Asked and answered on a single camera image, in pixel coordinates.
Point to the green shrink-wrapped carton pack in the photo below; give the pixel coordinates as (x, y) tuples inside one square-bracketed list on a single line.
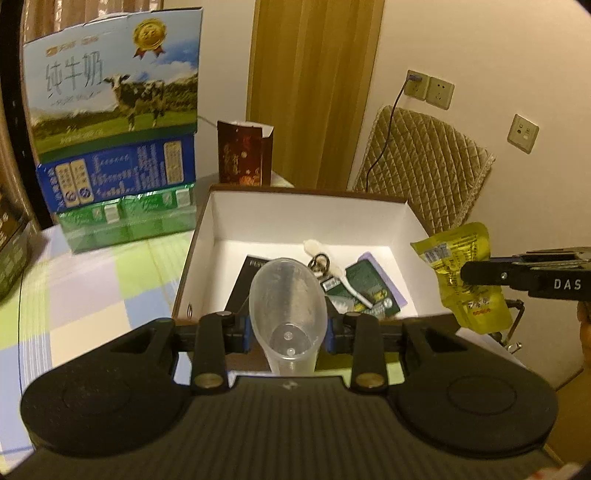
[(130, 218)]

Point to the white toothbrush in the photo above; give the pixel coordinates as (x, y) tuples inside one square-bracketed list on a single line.
[(314, 248)]

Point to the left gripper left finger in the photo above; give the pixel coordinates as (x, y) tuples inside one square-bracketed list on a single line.
[(218, 335)]

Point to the tortoiseshell hair clip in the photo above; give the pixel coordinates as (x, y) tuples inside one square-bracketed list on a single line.
[(319, 265)]

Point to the wooden door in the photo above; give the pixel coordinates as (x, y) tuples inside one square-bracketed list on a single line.
[(310, 68)]

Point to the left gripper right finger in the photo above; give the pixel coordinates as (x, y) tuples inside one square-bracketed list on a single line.
[(359, 335)]

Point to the quilted tan chair cover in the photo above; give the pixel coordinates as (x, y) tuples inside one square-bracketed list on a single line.
[(426, 161)]

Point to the clear plastic cup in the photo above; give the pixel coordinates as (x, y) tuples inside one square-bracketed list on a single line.
[(289, 316)]

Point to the pure milk carton box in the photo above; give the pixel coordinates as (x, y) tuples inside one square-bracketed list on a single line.
[(115, 81)]

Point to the checked tablecloth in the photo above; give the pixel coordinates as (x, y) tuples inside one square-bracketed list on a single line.
[(67, 304)]

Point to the clear plastic bag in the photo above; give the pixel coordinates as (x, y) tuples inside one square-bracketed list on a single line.
[(347, 304)]

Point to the dark red gift bag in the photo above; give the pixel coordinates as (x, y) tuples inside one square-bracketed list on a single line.
[(245, 150)]

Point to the dark green product card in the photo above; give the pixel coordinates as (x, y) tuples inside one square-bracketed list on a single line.
[(365, 280)]

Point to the brown cardboard storage box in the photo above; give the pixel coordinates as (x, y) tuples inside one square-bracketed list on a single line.
[(235, 222)]

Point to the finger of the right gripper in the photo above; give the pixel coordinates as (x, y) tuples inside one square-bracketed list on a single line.
[(581, 254), (512, 274)]

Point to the person's right hand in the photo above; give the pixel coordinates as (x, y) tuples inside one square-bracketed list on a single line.
[(583, 316)]

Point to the purple cylindrical bottle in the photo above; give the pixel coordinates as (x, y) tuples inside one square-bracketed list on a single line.
[(400, 299)]

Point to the blue milk carton box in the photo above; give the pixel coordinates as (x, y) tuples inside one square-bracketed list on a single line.
[(117, 172)]

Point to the black FLYCO shaver box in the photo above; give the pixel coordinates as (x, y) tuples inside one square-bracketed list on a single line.
[(240, 291)]

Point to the single wall socket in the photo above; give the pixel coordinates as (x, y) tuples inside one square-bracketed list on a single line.
[(523, 134)]

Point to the wall socket pair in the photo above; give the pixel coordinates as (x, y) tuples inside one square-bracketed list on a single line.
[(436, 92)]

